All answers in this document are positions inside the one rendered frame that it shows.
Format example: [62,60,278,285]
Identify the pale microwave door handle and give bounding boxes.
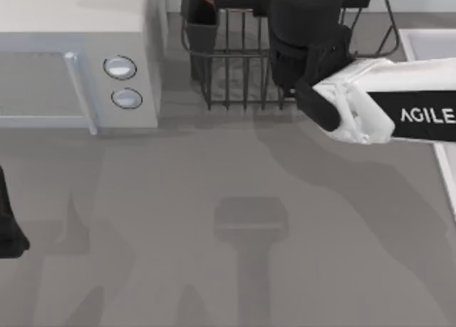
[63,51,99,136]

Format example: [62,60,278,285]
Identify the pale microwave oven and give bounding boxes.
[0,0,169,136]

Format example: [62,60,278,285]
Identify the dark grey cutlery holder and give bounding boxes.
[182,0,219,83]

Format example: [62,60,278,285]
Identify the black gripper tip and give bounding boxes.
[0,165,31,260]

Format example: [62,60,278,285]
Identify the round microwave knob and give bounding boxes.
[102,55,138,81]
[110,87,144,110]

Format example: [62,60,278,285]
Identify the microwave oven door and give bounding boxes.
[0,50,99,136]

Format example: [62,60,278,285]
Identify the dark wire dish rack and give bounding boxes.
[180,0,399,111]

